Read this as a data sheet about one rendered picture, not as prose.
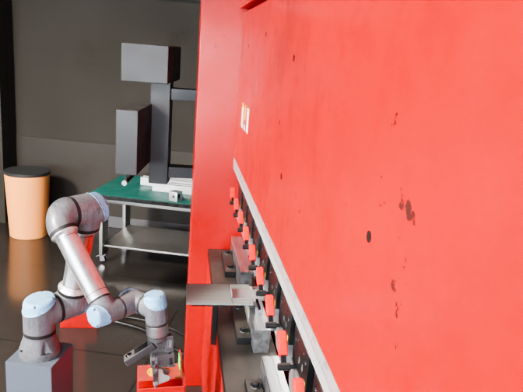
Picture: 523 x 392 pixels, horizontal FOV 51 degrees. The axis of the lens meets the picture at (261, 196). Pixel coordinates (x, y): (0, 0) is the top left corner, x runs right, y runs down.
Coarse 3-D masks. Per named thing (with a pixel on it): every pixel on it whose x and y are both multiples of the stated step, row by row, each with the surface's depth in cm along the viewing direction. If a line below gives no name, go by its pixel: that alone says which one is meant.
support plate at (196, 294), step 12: (192, 288) 227; (204, 288) 228; (216, 288) 229; (228, 288) 230; (240, 288) 231; (192, 300) 216; (204, 300) 217; (216, 300) 218; (228, 300) 219; (240, 300) 219; (252, 300) 220
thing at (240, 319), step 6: (234, 306) 235; (234, 312) 230; (240, 312) 230; (234, 318) 225; (240, 318) 225; (246, 318) 226; (234, 324) 221; (240, 324) 220; (246, 324) 220; (234, 330) 220; (240, 336) 211; (246, 336) 211; (240, 342) 211; (246, 342) 211
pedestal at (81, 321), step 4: (80, 316) 384; (84, 316) 384; (68, 320) 383; (72, 320) 384; (76, 320) 384; (80, 320) 384; (84, 320) 385; (60, 324) 383; (64, 324) 384; (68, 324) 384; (72, 324) 384; (76, 324) 385; (80, 324) 385; (84, 324) 386; (88, 324) 386
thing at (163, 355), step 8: (168, 336) 190; (160, 344) 191; (168, 344) 191; (152, 352) 190; (160, 352) 191; (168, 352) 191; (152, 360) 189; (160, 360) 191; (168, 360) 191; (152, 368) 192
